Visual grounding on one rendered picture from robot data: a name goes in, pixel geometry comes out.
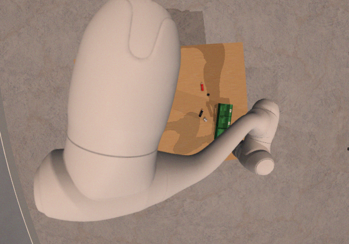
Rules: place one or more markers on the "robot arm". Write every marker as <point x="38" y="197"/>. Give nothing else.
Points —
<point x="120" y="97"/>

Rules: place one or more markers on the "green three-compartment bin rack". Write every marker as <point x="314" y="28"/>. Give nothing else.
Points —
<point x="223" y="119"/>

